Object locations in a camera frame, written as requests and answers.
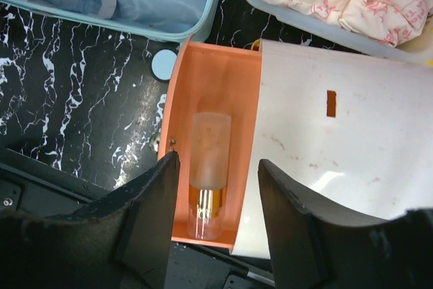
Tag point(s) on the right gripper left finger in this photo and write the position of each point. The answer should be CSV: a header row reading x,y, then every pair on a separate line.
x,y
121,240

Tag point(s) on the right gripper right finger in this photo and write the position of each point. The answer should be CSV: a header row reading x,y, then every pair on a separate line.
x,y
315,242

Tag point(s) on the white round drum box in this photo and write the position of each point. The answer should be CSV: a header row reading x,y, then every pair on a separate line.
x,y
354,128

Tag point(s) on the frosted gold-collar pump bottle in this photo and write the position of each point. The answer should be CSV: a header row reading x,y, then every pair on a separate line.
x,y
208,173

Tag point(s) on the black marble pattern mat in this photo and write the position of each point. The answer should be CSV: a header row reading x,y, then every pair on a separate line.
x,y
83,99

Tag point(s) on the white perforated plastic basket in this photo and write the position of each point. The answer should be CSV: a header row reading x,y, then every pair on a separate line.
x,y
417,50

